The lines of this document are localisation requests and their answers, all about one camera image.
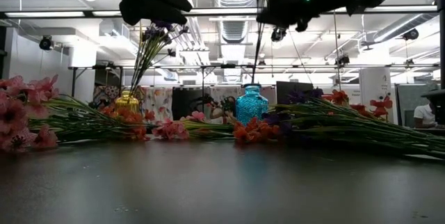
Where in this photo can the black computer monitor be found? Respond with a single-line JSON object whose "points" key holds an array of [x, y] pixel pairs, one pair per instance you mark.
{"points": [[288, 90]]}

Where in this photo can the patterned fabric backdrop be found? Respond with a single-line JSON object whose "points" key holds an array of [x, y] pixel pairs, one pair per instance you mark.
{"points": [[156, 102]]}

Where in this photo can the yellow glass vase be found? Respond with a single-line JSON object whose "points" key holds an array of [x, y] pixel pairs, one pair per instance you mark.
{"points": [[127, 104]]}

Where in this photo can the pink artificial flower bunch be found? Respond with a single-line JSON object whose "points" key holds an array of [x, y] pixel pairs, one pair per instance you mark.
{"points": [[258, 43], [14, 112], [170, 130]]}

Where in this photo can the blue glass vase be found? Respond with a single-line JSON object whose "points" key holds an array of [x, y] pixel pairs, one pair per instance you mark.
{"points": [[252, 105]]}

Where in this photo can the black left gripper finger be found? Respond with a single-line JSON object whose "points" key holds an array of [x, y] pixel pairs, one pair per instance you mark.
{"points": [[170, 17], [130, 15]]}

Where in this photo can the black background rig frame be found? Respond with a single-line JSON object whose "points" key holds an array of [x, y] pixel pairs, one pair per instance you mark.
{"points": [[203, 81]]}

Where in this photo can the black ceiling-hung camera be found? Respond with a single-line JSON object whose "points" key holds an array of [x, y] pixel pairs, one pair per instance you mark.
{"points": [[342, 60], [278, 35], [46, 43], [411, 34]]}

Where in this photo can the person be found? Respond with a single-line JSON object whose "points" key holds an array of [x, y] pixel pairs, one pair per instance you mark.
{"points": [[220, 112], [425, 114]]}

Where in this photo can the black partition panel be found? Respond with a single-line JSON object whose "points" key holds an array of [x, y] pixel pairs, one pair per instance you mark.
{"points": [[184, 102]]}

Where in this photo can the white pillar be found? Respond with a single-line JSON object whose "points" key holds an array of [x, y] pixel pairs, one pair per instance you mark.
{"points": [[375, 81]]}

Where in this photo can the grey partition wall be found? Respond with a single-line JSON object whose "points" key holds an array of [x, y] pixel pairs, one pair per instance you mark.
{"points": [[406, 105]]}

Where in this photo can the silver ceiling air duct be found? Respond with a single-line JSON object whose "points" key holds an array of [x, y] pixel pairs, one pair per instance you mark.
{"points": [[234, 31], [389, 31]]}

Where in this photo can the black metal bracket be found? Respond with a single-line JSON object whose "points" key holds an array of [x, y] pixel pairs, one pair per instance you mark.
{"points": [[439, 111]]}

